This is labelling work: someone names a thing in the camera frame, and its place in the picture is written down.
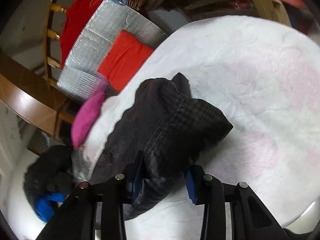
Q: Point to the white pink fleece blanket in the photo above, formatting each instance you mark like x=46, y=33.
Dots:
x=264, y=77

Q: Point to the silver foil insulation mat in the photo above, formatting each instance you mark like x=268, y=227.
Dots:
x=80, y=78

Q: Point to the blue garment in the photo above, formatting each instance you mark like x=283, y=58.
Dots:
x=46, y=205

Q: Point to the grey clothes in plastic bag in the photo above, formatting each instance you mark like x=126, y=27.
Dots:
x=80, y=165

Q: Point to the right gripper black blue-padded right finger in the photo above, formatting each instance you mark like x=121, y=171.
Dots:
x=250, y=219

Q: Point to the black plaid puffer jacket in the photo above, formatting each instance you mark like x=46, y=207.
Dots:
x=170, y=128

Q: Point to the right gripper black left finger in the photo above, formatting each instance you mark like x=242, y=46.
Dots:
x=97, y=207

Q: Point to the wooden chair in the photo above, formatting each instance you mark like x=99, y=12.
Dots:
x=63, y=119

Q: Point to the magenta pillow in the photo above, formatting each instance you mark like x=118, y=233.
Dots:
x=87, y=116

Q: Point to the black clothes pile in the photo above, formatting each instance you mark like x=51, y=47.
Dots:
x=50, y=173

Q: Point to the red cloth on chair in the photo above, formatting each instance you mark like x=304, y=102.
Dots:
x=77, y=16

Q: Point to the red cushion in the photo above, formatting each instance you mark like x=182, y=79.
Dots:
x=124, y=59

